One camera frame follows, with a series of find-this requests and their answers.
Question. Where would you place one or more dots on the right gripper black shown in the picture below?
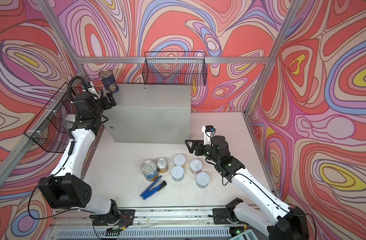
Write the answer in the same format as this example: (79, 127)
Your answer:
(195, 142)

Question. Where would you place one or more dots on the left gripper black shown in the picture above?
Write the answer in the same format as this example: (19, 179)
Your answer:
(106, 105)

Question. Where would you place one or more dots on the dark blue labelled can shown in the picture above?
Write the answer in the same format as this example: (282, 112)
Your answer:
(108, 80)

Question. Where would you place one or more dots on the light blue labelled can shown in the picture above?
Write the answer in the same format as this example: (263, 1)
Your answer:
(150, 170)

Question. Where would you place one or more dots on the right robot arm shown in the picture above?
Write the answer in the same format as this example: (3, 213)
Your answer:
(275, 219)

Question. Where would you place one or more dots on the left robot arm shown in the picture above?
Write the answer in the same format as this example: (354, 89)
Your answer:
(64, 189)

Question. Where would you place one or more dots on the white lid can back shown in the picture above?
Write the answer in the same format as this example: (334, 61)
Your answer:
(180, 160)

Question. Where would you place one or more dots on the white lid can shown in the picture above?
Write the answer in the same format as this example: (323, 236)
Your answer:
(202, 180)
(180, 160)
(178, 173)

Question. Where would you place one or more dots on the white lid can front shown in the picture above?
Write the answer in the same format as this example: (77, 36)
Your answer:
(178, 173)

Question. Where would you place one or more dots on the white lid can right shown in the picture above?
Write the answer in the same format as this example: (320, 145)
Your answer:
(202, 180)

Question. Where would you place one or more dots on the grey metal cabinet box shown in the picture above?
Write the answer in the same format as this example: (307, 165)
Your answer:
(150, 114)

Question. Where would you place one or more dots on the small gold can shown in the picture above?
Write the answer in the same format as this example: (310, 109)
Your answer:
(162, 165)

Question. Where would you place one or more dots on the white tape roll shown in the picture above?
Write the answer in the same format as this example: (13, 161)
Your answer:
(69, 118)

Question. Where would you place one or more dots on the blue black stapler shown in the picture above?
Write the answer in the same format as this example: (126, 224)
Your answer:
(155, 187)

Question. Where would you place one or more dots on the white device corner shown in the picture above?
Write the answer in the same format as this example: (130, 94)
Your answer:
(246, 235)

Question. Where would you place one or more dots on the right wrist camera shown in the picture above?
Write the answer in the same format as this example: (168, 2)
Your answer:
(208, 132)

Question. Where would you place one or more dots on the black wire basket left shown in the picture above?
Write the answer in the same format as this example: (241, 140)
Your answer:
(48, 130)

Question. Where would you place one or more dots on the black wire basket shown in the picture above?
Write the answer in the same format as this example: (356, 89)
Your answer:
(175, 68)
(48, 130)

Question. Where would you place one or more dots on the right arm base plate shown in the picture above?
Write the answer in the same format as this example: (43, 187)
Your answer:
(222, 216)

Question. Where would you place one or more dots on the black wire basket back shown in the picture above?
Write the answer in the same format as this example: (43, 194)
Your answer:
(175, 68)

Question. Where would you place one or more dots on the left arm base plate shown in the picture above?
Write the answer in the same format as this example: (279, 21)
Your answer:
(121, 218)

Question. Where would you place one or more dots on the aluminium front rail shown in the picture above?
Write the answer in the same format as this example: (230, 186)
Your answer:
(154, 223)

